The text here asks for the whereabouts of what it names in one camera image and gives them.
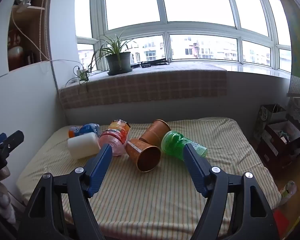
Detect striped yellow bed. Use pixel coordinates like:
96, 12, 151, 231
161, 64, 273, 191
15, 117, 282, 233

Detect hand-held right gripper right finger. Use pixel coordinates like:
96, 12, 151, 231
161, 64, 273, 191
183, 142, 278, 240

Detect pink plastic bottle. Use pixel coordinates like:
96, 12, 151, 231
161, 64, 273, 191
98, 129, 127, 157

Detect green white packet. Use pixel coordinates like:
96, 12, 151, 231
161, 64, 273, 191
280, 180, 297, 205

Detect green paper bag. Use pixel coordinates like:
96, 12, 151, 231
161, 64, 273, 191
254, 104, 287, 140

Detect red flat item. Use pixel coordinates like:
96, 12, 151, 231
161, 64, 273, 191
272, 209, 290, 233

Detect potted spider plant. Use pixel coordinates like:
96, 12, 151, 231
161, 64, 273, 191
65, 30, 138, 93

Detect dark books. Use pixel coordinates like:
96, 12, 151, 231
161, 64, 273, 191
25, 51, 37, 64

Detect wooden shelf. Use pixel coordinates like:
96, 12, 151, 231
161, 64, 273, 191
7, 0, 53, 72

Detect white and blue bottle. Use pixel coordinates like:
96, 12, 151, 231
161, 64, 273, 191
67, 132, 101, 159

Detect white bead cord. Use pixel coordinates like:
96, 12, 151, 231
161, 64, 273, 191
39, 0, 52, 62

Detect copper cup with white sticker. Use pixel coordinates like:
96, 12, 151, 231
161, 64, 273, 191
125, 138, 162, 172

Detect white cable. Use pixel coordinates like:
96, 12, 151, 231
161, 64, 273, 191
12, 0, 82, 70

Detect black long tool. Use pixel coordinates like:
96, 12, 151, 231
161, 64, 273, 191
131, 58, 172, 68

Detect white small ornament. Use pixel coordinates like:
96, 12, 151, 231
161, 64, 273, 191
16, 0, 34, 13

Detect blue and orange plastic cup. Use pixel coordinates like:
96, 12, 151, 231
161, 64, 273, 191
68, 123, 101, 139

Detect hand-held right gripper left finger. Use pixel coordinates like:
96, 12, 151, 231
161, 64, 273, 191
17, 144, 113, 240

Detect green plastic bottle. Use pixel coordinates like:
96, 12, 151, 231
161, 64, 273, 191
161, 130, 208, 161

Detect white window frame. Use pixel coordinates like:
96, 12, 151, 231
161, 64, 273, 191
75, 0, 293, 73

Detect plaid window seat cushion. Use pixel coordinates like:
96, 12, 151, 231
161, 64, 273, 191
59, 69, 228, 109

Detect red orange vase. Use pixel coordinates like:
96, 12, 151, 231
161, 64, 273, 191
8, 29, 24, 67

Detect brown cardboard box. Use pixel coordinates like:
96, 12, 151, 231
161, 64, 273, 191
256, 121, 300, 171

